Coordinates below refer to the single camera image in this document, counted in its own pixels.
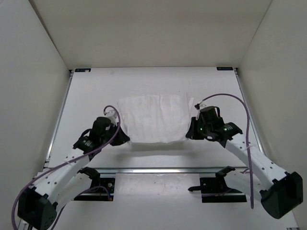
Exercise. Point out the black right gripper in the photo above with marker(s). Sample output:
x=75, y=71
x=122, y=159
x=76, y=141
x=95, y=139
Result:
x=192, y=133

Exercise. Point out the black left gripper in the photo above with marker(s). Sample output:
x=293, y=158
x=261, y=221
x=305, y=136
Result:
x=122, y=137

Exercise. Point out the white pleated skirt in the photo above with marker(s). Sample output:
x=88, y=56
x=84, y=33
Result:
x=155, y=119

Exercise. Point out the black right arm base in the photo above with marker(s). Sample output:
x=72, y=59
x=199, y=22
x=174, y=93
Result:
x=215, y=190

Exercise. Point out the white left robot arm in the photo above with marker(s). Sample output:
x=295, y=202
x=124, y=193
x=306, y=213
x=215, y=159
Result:
x=40, y=202

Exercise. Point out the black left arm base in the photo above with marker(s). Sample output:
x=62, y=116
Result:
x=100, y=187

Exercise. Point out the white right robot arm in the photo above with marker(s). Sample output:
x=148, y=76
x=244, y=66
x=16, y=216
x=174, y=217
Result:
x=278, y=190

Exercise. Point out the white front cover board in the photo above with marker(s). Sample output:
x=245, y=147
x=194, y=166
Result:
x=157, y=202

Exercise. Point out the right corner table label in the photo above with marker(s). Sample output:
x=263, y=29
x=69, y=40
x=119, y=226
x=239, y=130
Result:
x=224, y=68

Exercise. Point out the corner table label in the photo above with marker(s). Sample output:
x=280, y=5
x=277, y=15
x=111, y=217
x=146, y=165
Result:
x=224, y=68
x=82, y=70

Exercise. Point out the left corner table label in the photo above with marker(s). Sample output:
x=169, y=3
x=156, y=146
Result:
x=82, y=70

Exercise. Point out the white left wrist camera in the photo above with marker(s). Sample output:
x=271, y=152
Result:
x=112, y=116

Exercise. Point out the aluminium table edge rail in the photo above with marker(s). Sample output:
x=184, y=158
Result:
x=161, y=170

